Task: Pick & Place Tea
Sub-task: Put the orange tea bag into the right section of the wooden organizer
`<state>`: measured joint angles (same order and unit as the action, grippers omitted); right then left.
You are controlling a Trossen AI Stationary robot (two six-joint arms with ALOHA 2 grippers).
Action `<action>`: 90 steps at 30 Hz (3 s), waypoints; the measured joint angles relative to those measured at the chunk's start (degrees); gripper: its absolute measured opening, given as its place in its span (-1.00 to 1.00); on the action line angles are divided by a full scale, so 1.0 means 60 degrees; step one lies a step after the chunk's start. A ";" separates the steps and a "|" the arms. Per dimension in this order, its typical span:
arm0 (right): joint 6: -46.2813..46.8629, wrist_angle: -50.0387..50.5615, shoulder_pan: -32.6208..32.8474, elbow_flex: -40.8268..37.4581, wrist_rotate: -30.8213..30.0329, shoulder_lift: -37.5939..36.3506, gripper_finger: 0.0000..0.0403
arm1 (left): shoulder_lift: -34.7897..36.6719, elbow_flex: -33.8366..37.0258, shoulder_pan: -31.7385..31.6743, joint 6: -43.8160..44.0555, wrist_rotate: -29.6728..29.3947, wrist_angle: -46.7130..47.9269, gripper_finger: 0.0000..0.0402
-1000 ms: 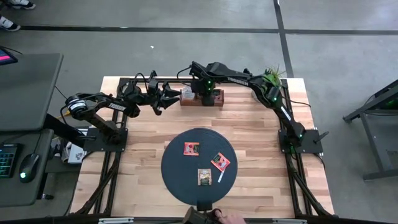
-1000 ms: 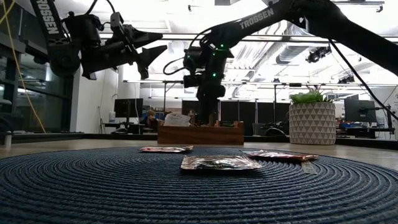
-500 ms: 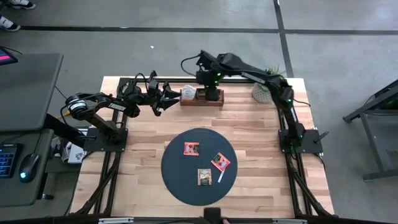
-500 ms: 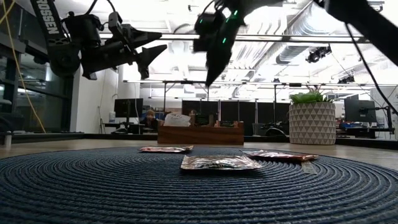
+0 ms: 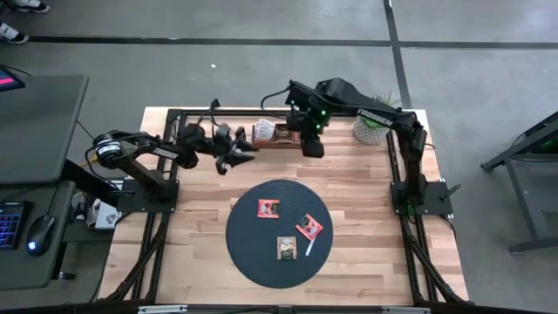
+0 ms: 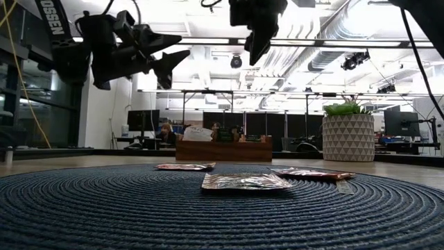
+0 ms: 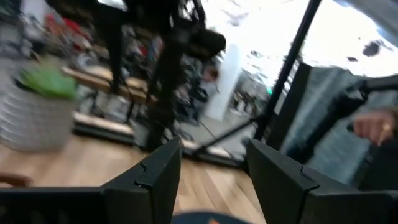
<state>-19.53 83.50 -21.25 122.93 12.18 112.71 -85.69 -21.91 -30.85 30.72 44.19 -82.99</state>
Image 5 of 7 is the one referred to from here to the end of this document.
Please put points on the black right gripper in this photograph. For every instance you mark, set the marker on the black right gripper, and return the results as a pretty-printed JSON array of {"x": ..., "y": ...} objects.
[{"x": 307, "y": 124}]

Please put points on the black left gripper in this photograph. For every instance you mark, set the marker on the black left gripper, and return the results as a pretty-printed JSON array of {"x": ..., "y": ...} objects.
[{"x": 223, "y": 141}]

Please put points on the white orange tea sachet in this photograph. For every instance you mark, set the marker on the white orange tea sachet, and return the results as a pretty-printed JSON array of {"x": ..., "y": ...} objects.
[{"x": 263, "y": 130}]

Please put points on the tan vanilla tea packet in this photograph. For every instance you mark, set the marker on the tan vanilla tea packet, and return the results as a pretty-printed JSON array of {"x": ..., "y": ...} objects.
[
  {"x": 286, "y": 247},
  {"x": 283, "y": 133}
]

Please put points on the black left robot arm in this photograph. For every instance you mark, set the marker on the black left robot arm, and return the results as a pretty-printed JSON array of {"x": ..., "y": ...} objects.
[{"x": 131, "y": 150}]

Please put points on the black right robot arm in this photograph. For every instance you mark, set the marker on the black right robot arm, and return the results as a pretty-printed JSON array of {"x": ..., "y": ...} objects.
[{"x": 379, "y": 114}]

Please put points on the orange peach tea packet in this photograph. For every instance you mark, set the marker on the orange peach tea packet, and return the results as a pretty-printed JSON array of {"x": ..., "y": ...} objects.
[
  {"x": 268, "y": 208},
  {"x": 308, "y": 227}
]

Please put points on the brown wooden compartment tray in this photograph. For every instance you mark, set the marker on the brown wooden compartment tray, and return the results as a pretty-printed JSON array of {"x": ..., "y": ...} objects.
[{"x": 279, "y": 145}]

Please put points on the succulent in white patterned pot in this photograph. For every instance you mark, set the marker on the succulent in white patterned pot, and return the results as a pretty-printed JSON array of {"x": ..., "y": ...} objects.
[{"x": 368, "y": 134}]

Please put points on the white paper label strip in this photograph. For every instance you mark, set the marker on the white paper label strip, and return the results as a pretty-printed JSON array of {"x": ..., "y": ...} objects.
[{"x": 309, "y": 247}]

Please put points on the round navy woven placemat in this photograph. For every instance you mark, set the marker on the round navy woven placemat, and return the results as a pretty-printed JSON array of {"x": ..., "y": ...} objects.
[{"x": 261, "y": 270}]

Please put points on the white printed box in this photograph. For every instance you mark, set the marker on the white printed box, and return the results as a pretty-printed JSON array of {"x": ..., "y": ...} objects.
[{"x": 106, "y": 218}]

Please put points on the large grey desk top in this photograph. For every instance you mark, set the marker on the large grey desk top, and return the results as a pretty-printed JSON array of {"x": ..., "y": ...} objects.
[{"x": 39, "y": 131}]

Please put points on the black computer mouse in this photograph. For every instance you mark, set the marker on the black computer mouse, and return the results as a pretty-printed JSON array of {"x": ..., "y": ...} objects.
[{"x": 40, "y": 235}]

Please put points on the black metal cart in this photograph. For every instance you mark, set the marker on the black metal cart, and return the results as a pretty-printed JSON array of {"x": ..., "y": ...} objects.
[{"x": 523, "y": 198}]

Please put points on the black backlit keyboard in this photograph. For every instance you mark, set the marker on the black backlit keyboard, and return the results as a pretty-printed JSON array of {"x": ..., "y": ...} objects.
[{"x": 11, "y": 224}]

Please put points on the tablet with pink screen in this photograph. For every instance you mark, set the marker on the tablet with pink screen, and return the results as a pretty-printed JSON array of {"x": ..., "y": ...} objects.
[{"x": 8, "y": 80}]

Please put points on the grey keyboard shelf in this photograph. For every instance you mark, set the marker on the grey keyboard shelf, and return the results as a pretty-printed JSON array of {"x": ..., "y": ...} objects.
[{"x": 26, "y": 270}]

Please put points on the person's foot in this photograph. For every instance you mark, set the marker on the person's foot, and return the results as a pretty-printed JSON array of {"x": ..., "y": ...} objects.
[
  {"x": 12, "y": 34},
  {"x": 30, "y": 6}
]

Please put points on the black frame hook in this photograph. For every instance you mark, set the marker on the black frame hook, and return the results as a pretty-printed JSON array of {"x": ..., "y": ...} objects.
[{"x": 213, "y": 106}]

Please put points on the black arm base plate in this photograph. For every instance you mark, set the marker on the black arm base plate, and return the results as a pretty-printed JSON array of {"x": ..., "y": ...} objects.
[
  {"x": 436, "y": 205},
  {"x": 131, "y": 205}
]

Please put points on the silver metal bracket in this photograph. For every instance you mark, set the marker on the silver metal bracket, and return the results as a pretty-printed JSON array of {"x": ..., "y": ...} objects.
[
  {"x": 405, "y": 310},
  {"x": 161, "y": 309}
]

